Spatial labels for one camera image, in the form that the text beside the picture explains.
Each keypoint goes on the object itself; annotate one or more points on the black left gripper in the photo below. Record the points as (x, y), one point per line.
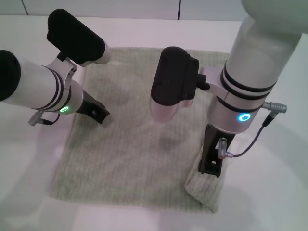
(95, 109)

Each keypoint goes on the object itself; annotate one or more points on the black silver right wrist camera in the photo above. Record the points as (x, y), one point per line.
(173, 77)

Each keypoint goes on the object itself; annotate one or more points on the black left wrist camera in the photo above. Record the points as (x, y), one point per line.
(74, 36)

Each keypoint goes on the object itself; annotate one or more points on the light green ribbed towel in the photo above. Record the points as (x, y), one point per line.
(132, 156)

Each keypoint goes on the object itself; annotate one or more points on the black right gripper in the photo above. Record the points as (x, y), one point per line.
(213, 149)

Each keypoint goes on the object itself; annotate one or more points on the black vertical wall strip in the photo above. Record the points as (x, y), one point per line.
(178, 9)

